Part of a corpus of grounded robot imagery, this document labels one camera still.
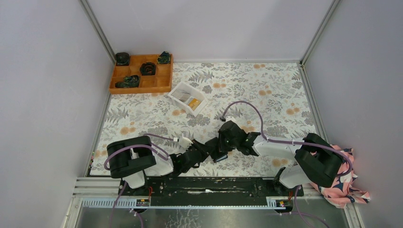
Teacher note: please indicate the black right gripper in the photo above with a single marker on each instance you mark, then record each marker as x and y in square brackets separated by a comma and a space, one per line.
[222, 147]

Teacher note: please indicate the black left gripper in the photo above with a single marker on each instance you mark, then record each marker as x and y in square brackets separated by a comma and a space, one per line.
[201, 147]

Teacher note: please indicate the orange compartment tray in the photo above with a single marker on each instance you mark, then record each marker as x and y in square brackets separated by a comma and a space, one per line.
[161, 82]

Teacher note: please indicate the floral paper table mat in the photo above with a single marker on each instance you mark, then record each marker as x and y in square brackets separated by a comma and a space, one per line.
[268, 97]

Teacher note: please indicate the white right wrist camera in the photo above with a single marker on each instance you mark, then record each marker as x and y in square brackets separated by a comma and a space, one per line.
[227, 119]

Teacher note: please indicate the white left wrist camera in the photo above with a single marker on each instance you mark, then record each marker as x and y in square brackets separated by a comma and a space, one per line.
[183, 141]

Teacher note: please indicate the black metal base rail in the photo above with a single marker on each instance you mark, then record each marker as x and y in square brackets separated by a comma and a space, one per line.
[211, 187]

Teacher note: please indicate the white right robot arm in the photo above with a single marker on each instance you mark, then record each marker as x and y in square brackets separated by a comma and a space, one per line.
[315, 159]

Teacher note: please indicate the black red rolled item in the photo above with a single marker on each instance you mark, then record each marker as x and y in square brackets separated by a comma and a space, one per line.
[148, 69]

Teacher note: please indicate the white plastic card box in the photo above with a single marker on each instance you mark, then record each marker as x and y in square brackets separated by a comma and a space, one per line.
[183, 93]

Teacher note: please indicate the dark green rolled item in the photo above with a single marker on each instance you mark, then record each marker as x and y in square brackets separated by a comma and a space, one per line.
[128, 82]
[164, 58]

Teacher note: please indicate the slotted white cable duct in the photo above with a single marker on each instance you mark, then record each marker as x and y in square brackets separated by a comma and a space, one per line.
[189, 203]

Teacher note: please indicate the dark green rolled item front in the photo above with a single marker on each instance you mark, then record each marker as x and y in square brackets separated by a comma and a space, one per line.
[128, 82]

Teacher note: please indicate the pink patterned cloth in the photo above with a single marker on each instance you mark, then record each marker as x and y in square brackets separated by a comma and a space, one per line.
[343, 192]

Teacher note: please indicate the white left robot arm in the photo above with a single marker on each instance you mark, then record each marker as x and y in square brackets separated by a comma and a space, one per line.
[129, 159]

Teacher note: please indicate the orange card in box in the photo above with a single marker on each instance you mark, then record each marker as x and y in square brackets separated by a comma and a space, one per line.
[194, 103]

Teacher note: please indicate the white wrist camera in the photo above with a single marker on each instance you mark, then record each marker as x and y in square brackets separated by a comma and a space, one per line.
[227, 119]
[183, 141]

